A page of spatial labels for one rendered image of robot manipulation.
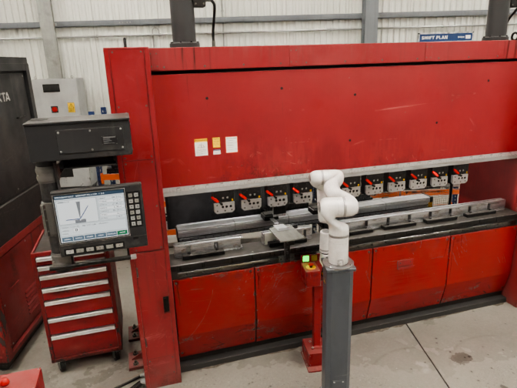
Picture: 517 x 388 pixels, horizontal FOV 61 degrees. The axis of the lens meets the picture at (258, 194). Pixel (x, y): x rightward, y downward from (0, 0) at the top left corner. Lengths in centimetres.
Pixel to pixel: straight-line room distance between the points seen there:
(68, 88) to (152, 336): 499
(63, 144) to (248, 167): 128
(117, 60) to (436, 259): 289
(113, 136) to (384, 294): 250
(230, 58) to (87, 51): 495
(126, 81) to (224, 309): 173
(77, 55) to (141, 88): 508
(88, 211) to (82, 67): 544
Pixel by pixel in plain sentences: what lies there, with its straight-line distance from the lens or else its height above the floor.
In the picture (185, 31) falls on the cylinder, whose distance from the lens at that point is 299.
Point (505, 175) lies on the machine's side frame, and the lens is 446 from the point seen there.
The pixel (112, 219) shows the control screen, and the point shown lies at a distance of 245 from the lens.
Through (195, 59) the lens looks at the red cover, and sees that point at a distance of 291.
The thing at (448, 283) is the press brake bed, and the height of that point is 32.
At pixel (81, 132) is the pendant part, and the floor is 189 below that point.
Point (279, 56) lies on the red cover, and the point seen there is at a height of 223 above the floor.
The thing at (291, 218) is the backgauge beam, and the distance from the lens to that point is 359.
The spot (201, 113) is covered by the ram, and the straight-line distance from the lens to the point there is 294.
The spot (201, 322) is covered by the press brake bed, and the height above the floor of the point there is 40.
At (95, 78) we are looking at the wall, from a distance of 767.
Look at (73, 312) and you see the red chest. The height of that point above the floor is 50.
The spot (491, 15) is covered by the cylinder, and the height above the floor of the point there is 249.
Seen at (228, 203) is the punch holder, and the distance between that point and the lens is 310.
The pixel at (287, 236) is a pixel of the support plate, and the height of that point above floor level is 100.
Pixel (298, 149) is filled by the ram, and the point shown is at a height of 158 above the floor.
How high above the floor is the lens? 219
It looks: 17 degrees down
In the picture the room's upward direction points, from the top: 2 degrees counter-clockwise
